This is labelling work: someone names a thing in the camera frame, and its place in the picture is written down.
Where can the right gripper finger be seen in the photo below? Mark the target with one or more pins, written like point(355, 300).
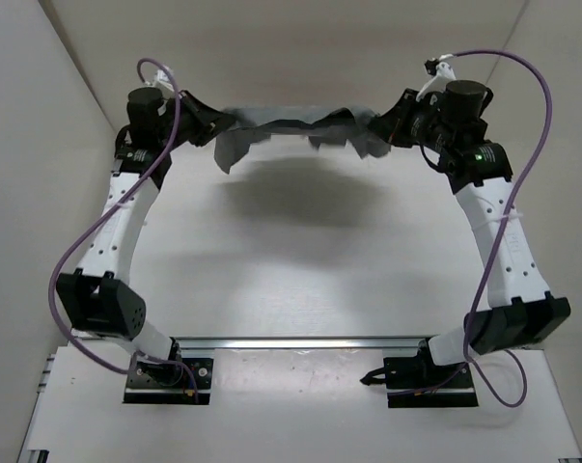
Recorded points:
point(396, 139)
point(388, 124)

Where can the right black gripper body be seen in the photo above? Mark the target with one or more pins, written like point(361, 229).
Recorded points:
point(418, 120)

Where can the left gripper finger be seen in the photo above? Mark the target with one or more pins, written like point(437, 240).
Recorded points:
point(203, 135)
point(204, 115)

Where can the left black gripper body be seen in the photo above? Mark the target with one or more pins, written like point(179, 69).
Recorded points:
point(191, 122)

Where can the grey pleated skirt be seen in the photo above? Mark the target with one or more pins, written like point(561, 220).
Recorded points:
point(320, 125)

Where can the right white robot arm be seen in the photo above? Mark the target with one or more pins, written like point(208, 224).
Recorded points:
point(521, 307)

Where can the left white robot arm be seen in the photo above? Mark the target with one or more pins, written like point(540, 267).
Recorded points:
point(96, 295)

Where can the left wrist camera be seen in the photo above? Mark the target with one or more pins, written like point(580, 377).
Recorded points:
point(162, 82)

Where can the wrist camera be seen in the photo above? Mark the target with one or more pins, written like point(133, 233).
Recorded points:
point(162, 82)
point(440, 73)

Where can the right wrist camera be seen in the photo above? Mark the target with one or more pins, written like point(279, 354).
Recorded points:
point(440, 73)

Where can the aluminium front rail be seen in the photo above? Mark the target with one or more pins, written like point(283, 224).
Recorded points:
point(298, 343)

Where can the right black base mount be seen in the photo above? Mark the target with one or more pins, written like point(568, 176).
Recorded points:
point(413, 383)

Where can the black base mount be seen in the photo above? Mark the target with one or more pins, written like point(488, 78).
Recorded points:
point(149, 384)
point(413, 383)

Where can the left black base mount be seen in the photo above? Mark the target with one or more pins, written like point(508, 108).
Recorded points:
point(149, 384)

